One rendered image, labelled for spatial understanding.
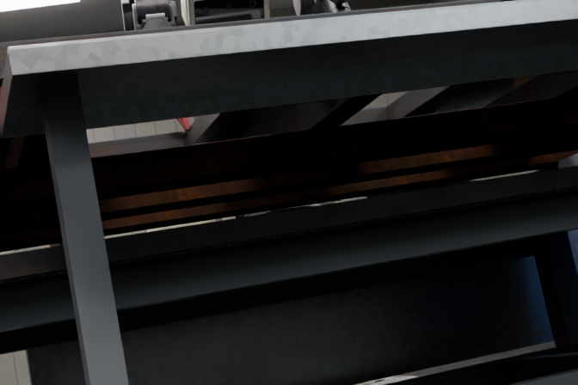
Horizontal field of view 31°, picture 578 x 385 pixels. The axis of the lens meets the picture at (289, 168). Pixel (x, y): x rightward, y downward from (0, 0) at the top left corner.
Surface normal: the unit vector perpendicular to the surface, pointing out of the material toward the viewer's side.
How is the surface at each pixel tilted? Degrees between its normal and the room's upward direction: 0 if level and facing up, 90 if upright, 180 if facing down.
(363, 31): 90
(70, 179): 90
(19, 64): 90
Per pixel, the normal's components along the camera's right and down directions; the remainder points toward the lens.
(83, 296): 0.29, -0.22
